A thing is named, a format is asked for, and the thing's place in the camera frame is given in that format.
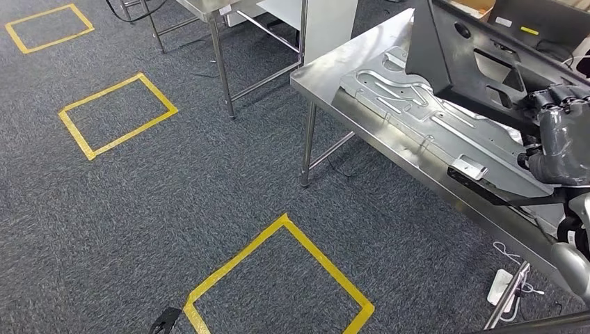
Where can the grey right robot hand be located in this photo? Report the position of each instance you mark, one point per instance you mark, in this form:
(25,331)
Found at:
(564,143)

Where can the black plastic plate frame part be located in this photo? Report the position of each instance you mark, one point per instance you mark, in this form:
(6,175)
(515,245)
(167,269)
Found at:
(438,60)

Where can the stainless steel workbench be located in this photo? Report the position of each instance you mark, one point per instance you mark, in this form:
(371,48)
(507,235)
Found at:
(332,69)

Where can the black rounded object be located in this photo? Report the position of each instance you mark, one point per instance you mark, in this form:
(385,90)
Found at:
(584,62)

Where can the stamped sheet metal plate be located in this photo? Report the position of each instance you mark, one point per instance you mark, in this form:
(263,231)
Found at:
(415,120)

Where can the white power adapter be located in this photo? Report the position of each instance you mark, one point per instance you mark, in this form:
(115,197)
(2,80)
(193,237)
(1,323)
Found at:
(502,288)

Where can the white cabinet panel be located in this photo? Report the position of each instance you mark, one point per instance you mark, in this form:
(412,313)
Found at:
(329,23)

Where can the stainless steel table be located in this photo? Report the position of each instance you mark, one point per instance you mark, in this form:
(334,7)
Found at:
(221,69)

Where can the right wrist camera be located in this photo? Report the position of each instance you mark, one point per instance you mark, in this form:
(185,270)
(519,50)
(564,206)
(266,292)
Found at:
(468,167)

